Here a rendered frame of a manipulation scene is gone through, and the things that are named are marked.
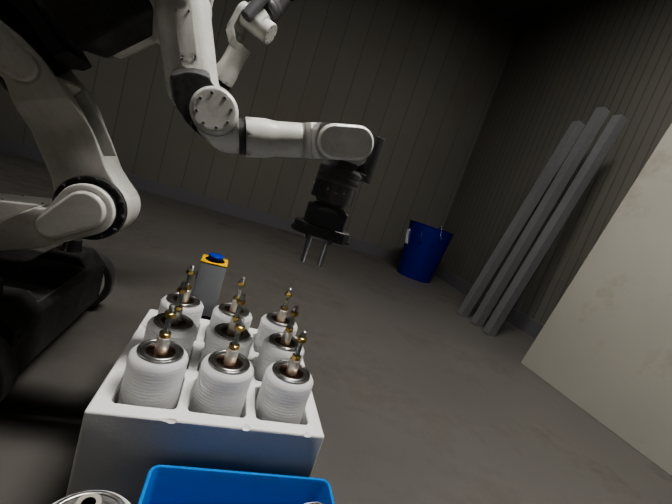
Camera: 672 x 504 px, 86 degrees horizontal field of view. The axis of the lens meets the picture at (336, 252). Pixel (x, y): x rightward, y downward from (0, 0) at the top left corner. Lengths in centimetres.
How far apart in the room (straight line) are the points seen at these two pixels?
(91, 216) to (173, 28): 43
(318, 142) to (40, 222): 61
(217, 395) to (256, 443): 11
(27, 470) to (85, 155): 60
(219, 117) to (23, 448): 68
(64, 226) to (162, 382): 43
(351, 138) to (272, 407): 52
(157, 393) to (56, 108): 61
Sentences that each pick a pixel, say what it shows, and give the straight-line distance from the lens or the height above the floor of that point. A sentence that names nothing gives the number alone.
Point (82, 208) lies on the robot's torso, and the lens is 93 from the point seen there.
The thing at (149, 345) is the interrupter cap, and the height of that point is 25.
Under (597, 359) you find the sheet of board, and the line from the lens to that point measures 216.
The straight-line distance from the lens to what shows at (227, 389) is 69.
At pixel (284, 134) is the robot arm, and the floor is 67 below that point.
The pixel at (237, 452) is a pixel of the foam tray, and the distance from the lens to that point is 73.
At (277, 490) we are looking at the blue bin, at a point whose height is 9.
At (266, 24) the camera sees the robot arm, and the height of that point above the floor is 100.
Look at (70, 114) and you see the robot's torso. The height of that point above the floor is 58.
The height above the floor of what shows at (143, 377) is 23.
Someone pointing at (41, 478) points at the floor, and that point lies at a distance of 87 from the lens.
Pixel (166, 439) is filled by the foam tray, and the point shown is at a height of 14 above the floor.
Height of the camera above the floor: 61
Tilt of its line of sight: 10 degrees down
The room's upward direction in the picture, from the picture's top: 18 degrees clockwise
